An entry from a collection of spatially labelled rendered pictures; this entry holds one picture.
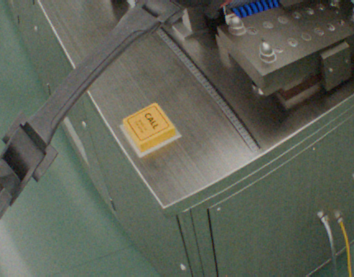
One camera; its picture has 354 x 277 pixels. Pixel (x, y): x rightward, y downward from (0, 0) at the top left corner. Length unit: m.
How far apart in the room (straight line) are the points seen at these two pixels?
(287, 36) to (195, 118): 0.27
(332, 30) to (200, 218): 0.50
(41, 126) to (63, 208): 1.42
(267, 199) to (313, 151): 0.15
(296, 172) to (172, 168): 0.28
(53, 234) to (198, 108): 1.09
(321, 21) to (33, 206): 1.42
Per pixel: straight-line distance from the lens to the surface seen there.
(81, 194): 2.97
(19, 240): 2.93
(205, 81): 1.97
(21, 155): 1.53
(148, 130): 1.88
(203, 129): 1.90
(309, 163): 2.01
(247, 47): 1.85
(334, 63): 1.89
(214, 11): 1.83
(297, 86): 1.91
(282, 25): 1.90
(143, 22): 1.67
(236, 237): 2.04
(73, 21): 2.19
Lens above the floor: 2.39
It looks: 52 degrees down
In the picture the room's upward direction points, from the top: 12 degrees counter-clockwise
